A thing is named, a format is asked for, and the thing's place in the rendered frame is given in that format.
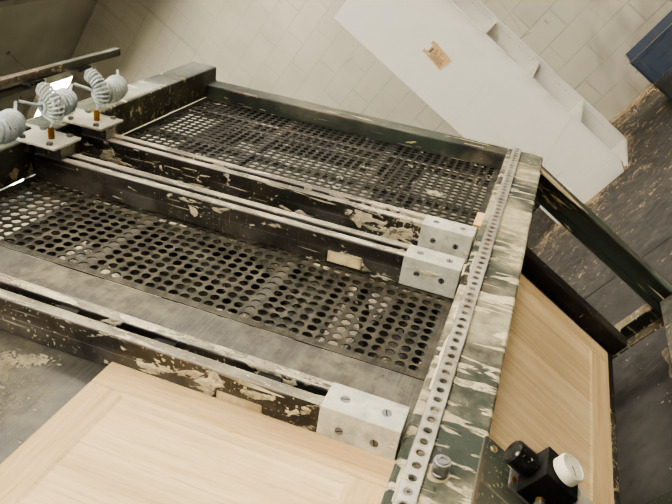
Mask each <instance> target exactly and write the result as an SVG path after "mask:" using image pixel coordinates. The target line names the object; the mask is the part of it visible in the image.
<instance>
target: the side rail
mask: <svg viewBox="0 0 672 504"><path fill-rule="evenodd" d="M206 98H208V99H213V100H217V101H221V102H225V103H229V104H234V105H238V106H242V107H246V108H250V109H254V110H259V111H263V112H267V113H271V114H275V115H279V116H284V117H288V118H292V119H296V120H300V121H304V122H309V123H313V124H317V125H321V126H325V127H330V128H334V129H338V130H342V131H346V132H350V133H355V134H359V135H363V136H367V137H371V138H375V139H380V140H384V141H388V142H392V143H396V144H400V145H405V146H409V147H413V148H417V149H421V150H425V151H430V152H434V153H438V154H442V155H446V156H451V157H455V158H459V159H463V160H467V161H471V162H476V163H480V164H484V165H488V166H492V167H496V168H501V166H502V162H503V159H504V157H505V156H506V153H507V151H508V148H505V147H501V146H496V145H492V144H488V143H484V142H479V141H475V140H471V139H466V138H462V137H458V136H453V135H449V134H445V133H440V132H436V131H432V130H428V129H423V128H419V127H415V126H410V125H406V124H402V123H397V122H393V121H389V120H384V119H380V118H376V117H372V116H367V115H363V114H359V113H354V112H350V111H346V110H341V109H337V108H333V107H329V106H324V105H320V104H316V103H311V102H307V101H303V100H298V99H294V98H290V97H285V96H281V95H277V94H273V93H268V92H264V91H260V90H255V89H251V88H247V87H242V86H238V85H234V84H229V83H225V82H221V81H215V82H212V83H210V84H207V96H206Z"/></svg>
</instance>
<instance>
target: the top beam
mask: <svg viewBox="0 0 672 504"><path fill-rule="evenodd" d="M215 79H216V67H214V66H210V65H206V64H201V63H197V62H191V63H189V64H186V65H183V66H180V67H177V68H174V69H171V70H169V71H166V72H163V73H160V74H157V75H154V76H151V77H148V78H146V79H143V80H140V81H137V82H134V83H131V84H128V92H127V93H126V95H125V96H124V98H122V99H121V100H119V101H118V102H115V103H112V104H111V103H110V104H108V105H107V106H104V107H99V109H100V114H102V115H106V116H116V118H118V119H122V120H123V122H122V123H120V124H118V125H117V127H118V135H119V134H120V135H122V134H124V133H127V132H129V131H131V130H133V129H135V128H138V127H140V126H142V125H144V124H147V123H149V122H151V121H153V120H155V119H158V118H160V117H162V116H164V115H167V114H169V113H171V112H173V111H175V110H178V109H180V108H182V107H184V106H186V105H189V104H191V103H193V102H195V101H198V100H200V99H202V98H204V97H206V96H205V87H206V86H207V83H208V82H210V81H212V80H215ZM93 100H94V99H93V98H92V97H91V98H88V99H85V100H82V101H80V102H77V108H79V109H83V110H86V109H90V110H91V112H93V109H96V107H97V104H95V103H94V101H93ZM26 123H29V124H32V125H36V126H39V127H40V126H46V128H47V126H50V124H51V122H50V121H49V120H48V119H46V118H44V117H43V116H41V115H39V116H37V117H34V118H31V119H28V120H26ZM53 126H54V131H58V132H62V133H66V134H67V133H72V134H73V136H77V137H81V134H82V127H81V126H78V125H74V124H70V123H66V122H61V123H59V124H57V125H55V124H54V125H53ZM74 145H75V154H80V153H82V142H81V140H80V141H78V142H75V143H74ZM34 153H36V152H35V146H34V145H30V144H26V143H23V142H19V141H15V140H13V141H12V142H9V143H6V144H1V145H0V189H2V188H5V187H7V186H9V185H11V184H14V183H16V182H18V181H20V180H22V179H25V178H27V177H29V176H31V175H33V174H36V171H35V156H34Z"/></svg>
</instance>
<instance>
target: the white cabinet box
mask: <svg viewBox="0 0 672 504"><path fill-rule="evenodd" d="M334 19H336V20H337V21H338V22H339V23H340V24H341V25H342V26H343V27H344V28H345V29H346V30H347V31H349V32H350V33H351V34H352V35H353V36H354V37H355V38H356V39H357V40H358V41H359V42H360V43H362V44H363V45H364V46H365V47H366V48H367V49H368V50H369V51H370V52H371V53H372V54H374V55H375V56H376V57H377V58H378V59H379V60H380V61H381V62H382V63H383V64H384V65H385V66H387V67H388V68H389V69H390V70H391V71H392V72H393V73H394V74H395V75H396V76H397V77H398V78H400V79H401V80H402V81H403V82H404V83H405V84H406V85H407V86H408V87H409V88H410V89H411V90H413V91H414V92H415V93H416V94H417V95H418V96H419V97H420V98H421V99H422V100H423V101H425V102H426V103H427V104H428V105H429V106H430V107H431V108H432V109H433V110H434V111H435V112H436V113H438V114H439V115H440V116H441V117H442V118H443V119H444V120H445V121H446V122H447V123H448V124H449V125H451V126H452V127H453V128H454V129H455V130H456V131H457V132H458V133H459V134H460V135H461V136H463V137H464V138H466V139H471V140H475V141H479V142H484V143H488V144H492V145H496V146H501V147H505V148H508V149H513V147H515V148H519V149H522V152H527V153H531V154H535V155H540V156H543V163H542V166H543V167H544V168H545V169H547V170H548V171H549V172H550V173H551V174H552V175H553V176H554V177H555V178H556V179H557V180H558V181H559V182H561V183H562V184H563V185H564V186H565V187H566V188H567V189H568V190H569V191H570V192H571V193H572V194H574V195H575V196H576V197H577V198H578V199H579V200H580V201H581V202H582V203H583V204H585V203H586V202H587V201H589V200H590V199H591V198H592V197H593V196H595V195H596V194H597V193H598V192H600V191H601V190H602V189H603V188H604V187H606V186H607V185H608V184H609V183H611V182H612V181H613V180H614V179H615V178H617V177H618V176H619V175H620V174H621V173H623V172H624V170H625V169H626V168H628V151H627V139H625V137H624V136H623V135H622V134H621V133H620V132H619V131H618V130H617V129H616V128H615V127H614V126H613V125H612V124H611V123H609V122H608V121H607V120H606V119H605V118H604V117H603V116H602V115H601V114H600V113H599V112H598V111H597V110H596V109H595V108H593V107H592V106H591V105H590V104H589V103H588V102H587V101H586V100H585V99H584V98H583V97H582V96H581V95H580V94H578V93H577V92H576V91H575V90H574V89H573V88H572V87H571V86H570V85H569V84H568V83H567V82H566V81H565V80H563V79H562V78H561V77H560V76H559V75H558V74H557V73H556V72H555V71H554V70H553V69H552V68H551V67H550V66H549V65H547V64H546V63H545V62H544V61H543V60H542V59H541V58H540V57H539V56H538V55H537V54H536V53H535V52H534V51H532V50H531V49H530V48H529V47H528V46H527V45H526V44H525V43H524V42H523V41H522V40H521V39H520V38H519V37H518V36H516V35H515V34H514V33H513V32H512V31H511V30H510V29H509V28H508V27H507V26H506V25H505V24H504V23H503V22H501V21H500V20H499V19H498V18H497V17H496V16H495V15H494V14H493V13H492V12H491V11H490V10H489V9H488V8H486V7H485V6H484V5H483V4H482V3H481V2H480V1H479V0H346V1H345V3H344V4H343V6H342V7H341V8H340V10H339V11H338V13H337V14H336V15H335V17H334Z"/></svg>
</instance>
